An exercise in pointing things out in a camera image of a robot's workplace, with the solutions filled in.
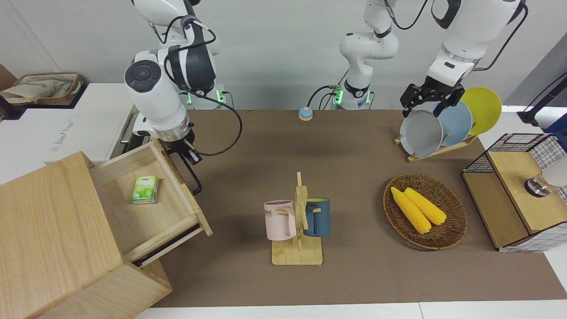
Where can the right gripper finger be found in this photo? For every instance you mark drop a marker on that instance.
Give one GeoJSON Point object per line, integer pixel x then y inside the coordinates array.
{"type": "Point", "coordinates": [175, 153]}
{"type": "Point", "coordinates": [193, 156]}

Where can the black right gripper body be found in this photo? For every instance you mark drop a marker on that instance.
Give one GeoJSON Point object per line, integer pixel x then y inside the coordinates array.
{"type": "Point", "coordinates": [179, 145]}

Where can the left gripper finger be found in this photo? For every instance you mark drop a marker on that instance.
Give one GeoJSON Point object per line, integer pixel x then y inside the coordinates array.
{"type": "Point", "coordinates": [448, 104]}
{"type": "Point", "coordinates": [407, 108]}

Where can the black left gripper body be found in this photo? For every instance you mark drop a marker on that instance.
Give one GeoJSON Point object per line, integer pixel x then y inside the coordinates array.
{"type": "Point", "coordinates": [432, 91]}

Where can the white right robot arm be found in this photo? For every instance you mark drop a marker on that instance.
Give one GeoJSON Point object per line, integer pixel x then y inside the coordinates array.
{"type": "Point", "coordinates": [150, 97]}

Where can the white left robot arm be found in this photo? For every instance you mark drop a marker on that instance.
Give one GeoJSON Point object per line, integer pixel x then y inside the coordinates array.
{"type": "Point", "coordinates": [460, 40]}

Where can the wooden drawer cabinet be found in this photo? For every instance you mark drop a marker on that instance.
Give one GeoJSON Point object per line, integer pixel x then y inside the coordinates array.
{"type": "Point", "coordinates": [44, 230]}

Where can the light blue plate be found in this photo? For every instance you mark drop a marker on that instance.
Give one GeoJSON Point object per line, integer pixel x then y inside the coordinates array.
{"type": "Point", "coordinates": [456, 124]}

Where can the grey plate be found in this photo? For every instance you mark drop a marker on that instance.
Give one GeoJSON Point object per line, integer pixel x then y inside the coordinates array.
{"type": "Point", "coordinates": [421, 133]}

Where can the yellow plate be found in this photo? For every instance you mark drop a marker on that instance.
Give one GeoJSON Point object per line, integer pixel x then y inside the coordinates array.
{"type": "Point", "coordinates": [485, 106]}

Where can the wooden plate rack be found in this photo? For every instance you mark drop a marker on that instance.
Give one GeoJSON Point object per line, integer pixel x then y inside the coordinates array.
{"type": "Point", "coordinates": [452, 148]}

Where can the green small carton box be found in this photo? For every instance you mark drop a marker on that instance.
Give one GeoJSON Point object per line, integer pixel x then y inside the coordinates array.
{"type": "Point", "coordinates": [145, 189]}

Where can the brown table mat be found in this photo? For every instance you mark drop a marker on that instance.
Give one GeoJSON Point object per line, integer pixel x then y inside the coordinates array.
{"type": "Point", "coordinates": [354, 146]}

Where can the yellow corn cob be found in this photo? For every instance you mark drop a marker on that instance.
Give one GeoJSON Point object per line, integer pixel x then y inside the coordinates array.
{"type": "Point", "coordinates": [427, 208]}
{"type": "Point", "coordinates": [412, 212]}

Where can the blue bell on wooden base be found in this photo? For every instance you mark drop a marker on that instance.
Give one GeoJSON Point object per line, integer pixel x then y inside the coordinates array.
{"type": "Point", "coordinates": [305, 114]}

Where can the pink mug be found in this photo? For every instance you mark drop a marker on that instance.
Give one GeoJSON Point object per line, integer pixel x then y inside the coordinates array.
{"type": "Point", "coordinates": [277, 221]}

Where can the white countertop oven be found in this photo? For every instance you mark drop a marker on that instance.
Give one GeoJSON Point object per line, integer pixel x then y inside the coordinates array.
{"type": "Point", "coordinates": [66, 124]}

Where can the blue object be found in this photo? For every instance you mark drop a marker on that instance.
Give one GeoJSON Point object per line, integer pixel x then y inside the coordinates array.
{"type": "Point", "coordinates": [559, 130]}

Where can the white cylinder bottle clear base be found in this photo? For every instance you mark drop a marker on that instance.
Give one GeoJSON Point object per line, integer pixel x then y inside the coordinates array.
{"type": "Point", "coordinates": [556, 175]}

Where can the round wicker basket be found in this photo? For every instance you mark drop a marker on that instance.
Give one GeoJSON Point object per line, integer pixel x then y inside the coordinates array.
{"type": "Point", "coordinates": [447, 235]}

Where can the dark blue mug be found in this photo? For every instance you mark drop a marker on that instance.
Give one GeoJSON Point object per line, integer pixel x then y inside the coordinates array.
{"type": "Point", "coordinates": [320, 219]}

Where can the wooden mug tree stand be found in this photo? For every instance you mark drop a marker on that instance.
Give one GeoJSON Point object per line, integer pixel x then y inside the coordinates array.
{"type": "Point", "coordinates": [297, 254]}

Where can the tan tote bag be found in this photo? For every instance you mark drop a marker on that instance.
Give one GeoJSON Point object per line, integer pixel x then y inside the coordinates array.
{"type": "Point", "coordinates": [40, 88]}

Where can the black camera stand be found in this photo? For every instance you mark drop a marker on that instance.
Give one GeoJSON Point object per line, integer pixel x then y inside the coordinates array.
{"type": "Point", "coordinates": [531, 116]}

